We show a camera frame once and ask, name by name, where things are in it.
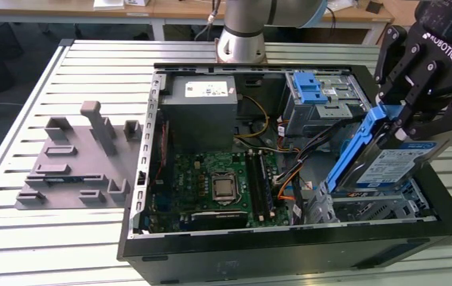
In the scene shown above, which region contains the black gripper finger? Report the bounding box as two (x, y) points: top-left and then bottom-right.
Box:
(395, 97), (452, 141)
(374, 25), (439, 105)

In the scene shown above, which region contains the hard disk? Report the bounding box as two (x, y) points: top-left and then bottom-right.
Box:
(325, 104), (450, 195)

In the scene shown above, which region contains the metal disk bay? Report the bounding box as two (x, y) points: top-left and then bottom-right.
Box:
(304, 178), (430, 224)

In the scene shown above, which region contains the blue plastic drive latch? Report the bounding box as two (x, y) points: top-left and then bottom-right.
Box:
(293, 73), (328, 105)

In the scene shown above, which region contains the metal optical drive cage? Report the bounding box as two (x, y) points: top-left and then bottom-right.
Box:
(284, 71), (375, 138)

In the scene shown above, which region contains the installed RAM stick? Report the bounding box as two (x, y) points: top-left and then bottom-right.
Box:
(259, 152), (279, 217)

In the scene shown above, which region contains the black RAM slot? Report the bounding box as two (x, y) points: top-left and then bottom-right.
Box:
(247, 150), (265, 220)

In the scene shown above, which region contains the black CPU socket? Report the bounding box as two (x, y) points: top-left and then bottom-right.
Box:
(209, 170), (244, 207)

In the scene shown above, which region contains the grey power supply unit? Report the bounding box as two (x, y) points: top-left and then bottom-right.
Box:
(158, 76), (240, 154)

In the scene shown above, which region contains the silver CPU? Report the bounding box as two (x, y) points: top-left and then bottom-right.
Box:
(212, 178), (239, 201)

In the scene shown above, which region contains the black open PC case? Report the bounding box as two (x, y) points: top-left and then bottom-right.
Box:
(116, 62), (452, 285)

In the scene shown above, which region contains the green motherboard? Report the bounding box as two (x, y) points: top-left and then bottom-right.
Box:
(146, 150), (291, 233)

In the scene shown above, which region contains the black graphics card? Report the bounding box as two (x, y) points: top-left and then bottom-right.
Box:
(189, 210), (249, 231)

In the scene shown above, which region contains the wooden desk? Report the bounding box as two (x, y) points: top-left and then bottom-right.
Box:
(0, 0), (395, 45)

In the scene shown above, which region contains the large white box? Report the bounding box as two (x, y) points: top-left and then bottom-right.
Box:
(93, 0), (126, 11)

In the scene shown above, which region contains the grey parts rack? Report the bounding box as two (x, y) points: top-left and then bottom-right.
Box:
(14, 100), (146, 212)

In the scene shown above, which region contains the RAM stick in rack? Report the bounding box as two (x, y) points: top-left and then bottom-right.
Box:
(45, 177), (82, 184)

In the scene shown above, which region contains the black cord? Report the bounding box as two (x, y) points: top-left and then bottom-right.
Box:
(325, 5), (340, 29)

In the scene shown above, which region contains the black cable bundle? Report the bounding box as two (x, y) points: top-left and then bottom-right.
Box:
(273, 119), (366, 226)

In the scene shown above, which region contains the yellow wire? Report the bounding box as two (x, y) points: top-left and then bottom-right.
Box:
(233, 95), (272, 139)

